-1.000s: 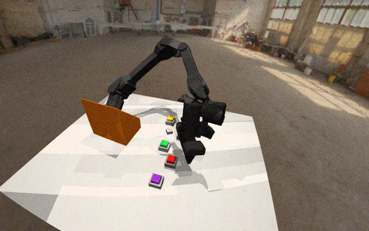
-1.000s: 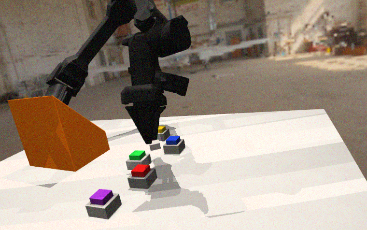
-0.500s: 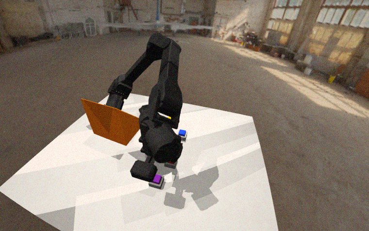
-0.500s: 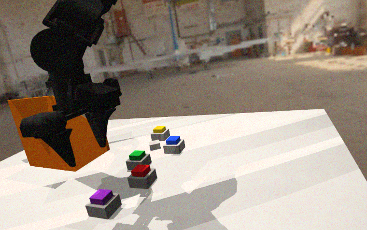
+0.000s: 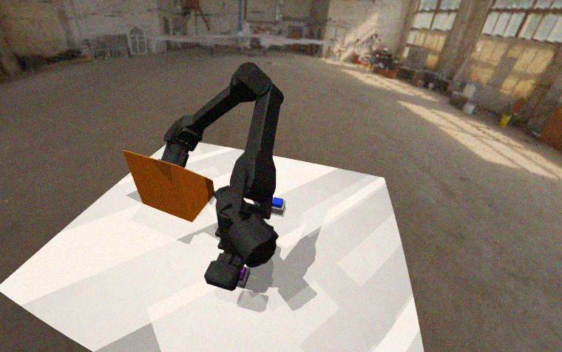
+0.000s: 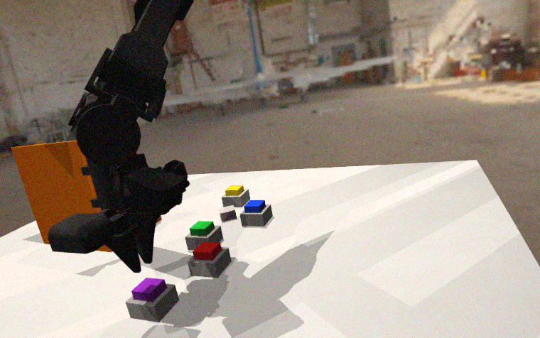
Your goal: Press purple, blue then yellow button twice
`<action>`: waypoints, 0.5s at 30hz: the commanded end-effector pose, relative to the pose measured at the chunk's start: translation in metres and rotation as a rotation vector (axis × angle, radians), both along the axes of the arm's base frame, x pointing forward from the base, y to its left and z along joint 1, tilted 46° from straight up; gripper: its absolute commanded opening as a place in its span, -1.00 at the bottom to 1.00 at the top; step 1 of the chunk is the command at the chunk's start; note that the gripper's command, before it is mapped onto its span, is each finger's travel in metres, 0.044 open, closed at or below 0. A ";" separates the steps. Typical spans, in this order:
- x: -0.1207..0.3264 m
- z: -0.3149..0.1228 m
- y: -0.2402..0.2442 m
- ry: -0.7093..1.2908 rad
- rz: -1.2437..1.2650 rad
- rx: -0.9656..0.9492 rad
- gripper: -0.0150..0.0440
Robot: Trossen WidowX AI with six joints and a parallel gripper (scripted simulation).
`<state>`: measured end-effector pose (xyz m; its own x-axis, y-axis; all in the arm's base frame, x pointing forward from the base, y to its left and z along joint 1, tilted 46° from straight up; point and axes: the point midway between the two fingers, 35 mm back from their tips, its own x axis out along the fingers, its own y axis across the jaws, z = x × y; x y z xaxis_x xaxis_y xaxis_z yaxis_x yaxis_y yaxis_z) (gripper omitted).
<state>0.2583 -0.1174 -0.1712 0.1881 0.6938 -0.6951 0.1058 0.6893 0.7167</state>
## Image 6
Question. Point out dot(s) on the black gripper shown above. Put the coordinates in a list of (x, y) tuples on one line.
[(127, 232)]

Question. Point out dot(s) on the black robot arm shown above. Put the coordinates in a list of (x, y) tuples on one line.
[(106, 128)]

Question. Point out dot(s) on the green button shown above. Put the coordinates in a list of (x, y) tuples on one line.
[(203, 231)]

